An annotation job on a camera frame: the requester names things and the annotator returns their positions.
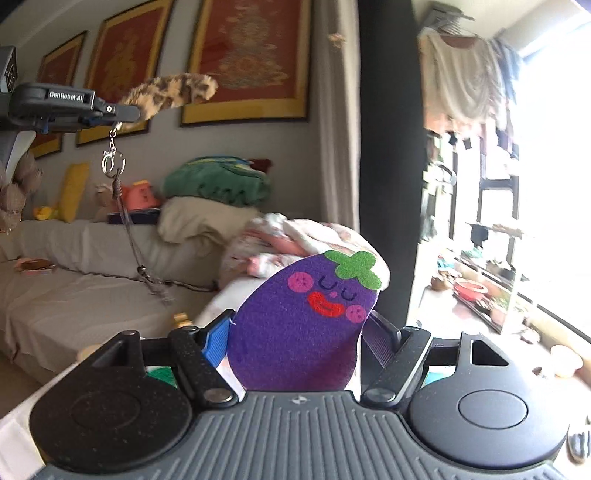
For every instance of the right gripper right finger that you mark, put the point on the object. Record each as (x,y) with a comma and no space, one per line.
(400,353)

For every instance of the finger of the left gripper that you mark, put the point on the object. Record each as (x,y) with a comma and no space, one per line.
(112,114)

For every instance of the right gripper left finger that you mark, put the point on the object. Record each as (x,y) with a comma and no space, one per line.
(196,354)

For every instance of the leopard fur tail keychain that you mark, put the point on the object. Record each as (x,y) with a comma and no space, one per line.
(150,98)

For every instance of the purple eggplant felt sponge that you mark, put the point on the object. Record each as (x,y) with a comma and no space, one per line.
(299,330)

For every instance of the framed red artwork left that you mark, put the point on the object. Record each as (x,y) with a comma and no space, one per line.
(58,68)

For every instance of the framed red artwork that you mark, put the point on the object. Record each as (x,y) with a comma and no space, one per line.
(127,49)
(58,68)
(258,52)

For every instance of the framed red artwork middle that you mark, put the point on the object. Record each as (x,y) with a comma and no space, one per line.
(127,49)

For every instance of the yellow cushion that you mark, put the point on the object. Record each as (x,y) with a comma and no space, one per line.
(72,190)

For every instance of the orange plush toy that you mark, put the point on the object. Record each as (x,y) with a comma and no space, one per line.
(137,197)

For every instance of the red plastic basin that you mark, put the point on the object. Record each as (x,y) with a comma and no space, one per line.
(470,290)

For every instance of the yellow duck toy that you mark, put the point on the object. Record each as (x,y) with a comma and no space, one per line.
(44,213)

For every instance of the black tablet on sofa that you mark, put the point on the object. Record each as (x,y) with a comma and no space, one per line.
(137,217)

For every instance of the metal shoe rack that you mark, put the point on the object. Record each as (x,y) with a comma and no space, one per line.
(500,309)

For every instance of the cream pillow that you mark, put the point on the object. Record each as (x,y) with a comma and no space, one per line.
(207,225)

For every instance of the pink floral blanket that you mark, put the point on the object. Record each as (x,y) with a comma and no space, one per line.
(273,241)

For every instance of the green folded blanket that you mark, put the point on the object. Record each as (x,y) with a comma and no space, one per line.
(224,179)

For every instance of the beige sofa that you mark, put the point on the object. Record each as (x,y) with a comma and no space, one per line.
(67,286)

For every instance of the framed red artwork right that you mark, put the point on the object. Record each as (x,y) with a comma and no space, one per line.
(258,52)

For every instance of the hanging grey clothes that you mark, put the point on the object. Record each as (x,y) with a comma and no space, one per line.
(469,83)

